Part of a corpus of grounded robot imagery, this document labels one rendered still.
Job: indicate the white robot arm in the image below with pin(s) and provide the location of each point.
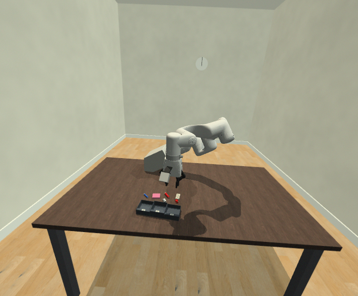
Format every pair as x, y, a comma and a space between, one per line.
200, 137

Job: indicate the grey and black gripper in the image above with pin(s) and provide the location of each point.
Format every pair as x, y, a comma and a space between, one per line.
176, 169

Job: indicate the grey rack of bins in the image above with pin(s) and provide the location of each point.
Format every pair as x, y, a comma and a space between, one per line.
159, 210

